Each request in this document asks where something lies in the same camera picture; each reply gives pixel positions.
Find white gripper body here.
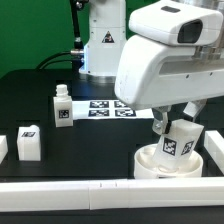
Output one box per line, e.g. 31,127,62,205
114,35,224,110

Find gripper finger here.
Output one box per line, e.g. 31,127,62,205
152,106,171,135
183,99,207,120

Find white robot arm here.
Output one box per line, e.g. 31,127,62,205
80,0,224,134

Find white right barrier block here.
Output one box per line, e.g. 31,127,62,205
204,130,224,175

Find white barrier block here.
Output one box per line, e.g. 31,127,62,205
0,135,8,164
204,130,224,175

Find white marker sheet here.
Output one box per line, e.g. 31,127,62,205
72,100,153,120

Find white left barrier block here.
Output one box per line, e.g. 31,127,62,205
0,135,8,164

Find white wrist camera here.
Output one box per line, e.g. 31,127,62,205
129,0,223,46

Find white front barrier rail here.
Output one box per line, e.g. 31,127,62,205
0,177,224,212

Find black cables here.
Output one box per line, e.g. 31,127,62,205
35,49,84,70

